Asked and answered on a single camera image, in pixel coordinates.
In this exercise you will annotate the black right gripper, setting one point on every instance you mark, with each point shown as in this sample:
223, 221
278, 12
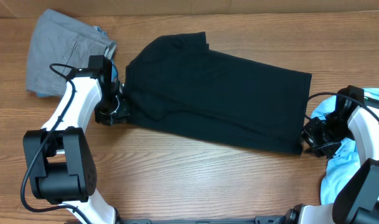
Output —
309, 136

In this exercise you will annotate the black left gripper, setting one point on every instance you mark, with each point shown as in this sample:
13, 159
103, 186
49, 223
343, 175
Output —
102, 117

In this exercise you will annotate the black t-shirt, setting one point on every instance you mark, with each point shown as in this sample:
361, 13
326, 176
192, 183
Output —
178, 85

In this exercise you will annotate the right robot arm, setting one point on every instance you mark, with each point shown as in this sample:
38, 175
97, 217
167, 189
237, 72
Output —
356, 116

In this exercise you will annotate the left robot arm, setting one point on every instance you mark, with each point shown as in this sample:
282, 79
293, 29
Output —
61, 173

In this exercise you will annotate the light blue t-shirt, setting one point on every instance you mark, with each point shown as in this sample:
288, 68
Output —
345, 162

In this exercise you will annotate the blue folded garment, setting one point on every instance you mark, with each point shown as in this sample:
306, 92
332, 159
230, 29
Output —
106, 56

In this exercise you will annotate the grey folded shorts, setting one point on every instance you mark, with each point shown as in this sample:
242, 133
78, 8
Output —
61, 53

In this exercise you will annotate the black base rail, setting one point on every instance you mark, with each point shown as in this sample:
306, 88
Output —
275, 219

